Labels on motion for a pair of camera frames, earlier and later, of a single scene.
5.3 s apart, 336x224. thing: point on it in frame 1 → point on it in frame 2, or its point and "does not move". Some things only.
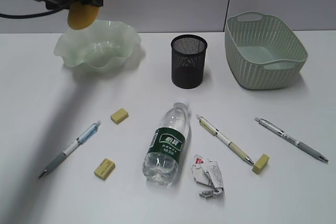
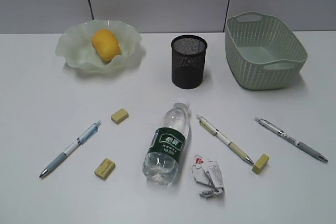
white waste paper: x=208 y=173 does not move
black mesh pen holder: x=188 y=60 does not move
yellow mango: x=81 y=16 → x=105 y=45
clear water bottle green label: x=160 y=164 does not move
